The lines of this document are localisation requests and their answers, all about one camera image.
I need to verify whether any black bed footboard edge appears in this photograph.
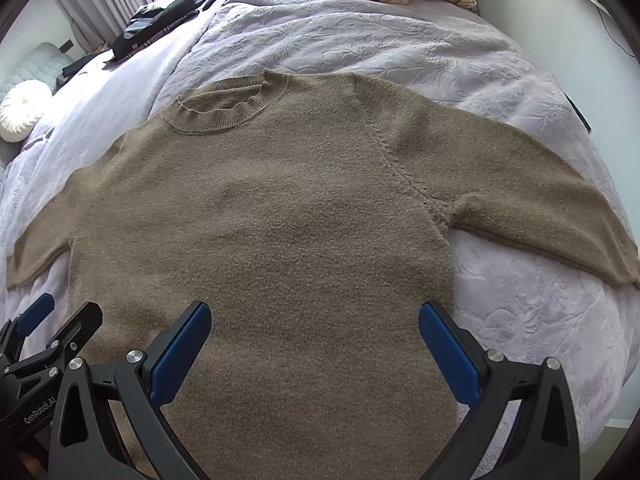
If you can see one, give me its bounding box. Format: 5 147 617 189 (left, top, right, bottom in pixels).
565 94 592 134

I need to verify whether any black folded garment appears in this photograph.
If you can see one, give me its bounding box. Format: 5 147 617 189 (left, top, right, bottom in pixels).
107 0 203 64

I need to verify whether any grey quilted headboard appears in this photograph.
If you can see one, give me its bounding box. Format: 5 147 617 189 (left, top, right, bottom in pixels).
0 42 73 100

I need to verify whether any lavender embossed bed quilt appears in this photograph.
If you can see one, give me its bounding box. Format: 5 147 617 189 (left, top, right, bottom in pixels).
0 0 632 480

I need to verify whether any black television cable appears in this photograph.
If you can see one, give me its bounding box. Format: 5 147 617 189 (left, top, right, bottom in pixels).
596 4 637 59

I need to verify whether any brown knit sweater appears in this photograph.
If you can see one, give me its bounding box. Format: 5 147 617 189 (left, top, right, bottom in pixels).
6 72 639 479

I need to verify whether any white round pillow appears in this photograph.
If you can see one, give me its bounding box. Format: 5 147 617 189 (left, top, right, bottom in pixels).
1 79 53 143

